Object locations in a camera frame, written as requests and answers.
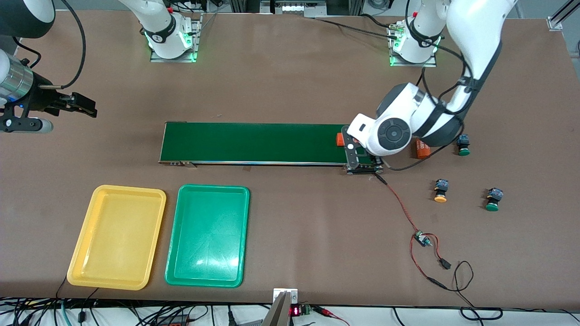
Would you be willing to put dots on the small green controller board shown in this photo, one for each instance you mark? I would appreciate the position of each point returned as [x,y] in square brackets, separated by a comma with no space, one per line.
[421,237]

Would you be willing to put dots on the aluminium frame post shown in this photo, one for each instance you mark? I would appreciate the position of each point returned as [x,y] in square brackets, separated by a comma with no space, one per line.
[555,22]

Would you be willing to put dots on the green conveyor belt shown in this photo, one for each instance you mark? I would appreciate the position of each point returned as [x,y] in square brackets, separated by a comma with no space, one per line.
[253,142]

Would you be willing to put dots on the red LED display module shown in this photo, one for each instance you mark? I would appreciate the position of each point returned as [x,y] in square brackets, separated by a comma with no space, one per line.
[297,310]

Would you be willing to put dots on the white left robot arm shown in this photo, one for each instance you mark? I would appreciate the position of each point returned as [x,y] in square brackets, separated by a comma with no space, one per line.
[476,36]

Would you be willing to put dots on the green mushroom push button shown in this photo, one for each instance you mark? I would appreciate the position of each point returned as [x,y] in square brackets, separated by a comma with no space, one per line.
[463,147]
[494,195]

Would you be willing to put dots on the orange 4680 cylinder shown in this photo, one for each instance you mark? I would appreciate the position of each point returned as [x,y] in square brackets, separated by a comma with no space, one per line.
[422,152]
[340,140]

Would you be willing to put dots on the yellow mushroom push button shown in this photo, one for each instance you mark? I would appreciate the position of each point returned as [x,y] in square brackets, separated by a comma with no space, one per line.
[441,186]

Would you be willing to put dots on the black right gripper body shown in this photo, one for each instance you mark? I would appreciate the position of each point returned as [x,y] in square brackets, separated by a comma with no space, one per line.
[44,100]

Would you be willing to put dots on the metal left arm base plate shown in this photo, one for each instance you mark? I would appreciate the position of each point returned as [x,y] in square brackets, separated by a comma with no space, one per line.
[408,64]

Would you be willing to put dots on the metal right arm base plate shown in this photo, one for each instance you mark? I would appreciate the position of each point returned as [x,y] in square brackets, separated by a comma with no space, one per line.
[197,31]

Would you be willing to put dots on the yellow plastic tray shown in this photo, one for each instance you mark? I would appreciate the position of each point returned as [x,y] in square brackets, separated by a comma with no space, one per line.
[115,235]

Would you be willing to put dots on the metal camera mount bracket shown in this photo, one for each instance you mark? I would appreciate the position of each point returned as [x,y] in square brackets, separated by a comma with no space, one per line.
[285,294]

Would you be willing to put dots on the red clip lead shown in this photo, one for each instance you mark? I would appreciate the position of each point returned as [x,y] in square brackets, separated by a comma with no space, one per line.
[324,310]

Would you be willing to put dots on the green plastic tray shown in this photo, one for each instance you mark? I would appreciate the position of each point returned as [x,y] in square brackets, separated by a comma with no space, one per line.
[206,235]

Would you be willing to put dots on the aluminium frame with white box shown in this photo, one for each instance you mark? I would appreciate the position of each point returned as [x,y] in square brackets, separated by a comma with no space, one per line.
[292,8]

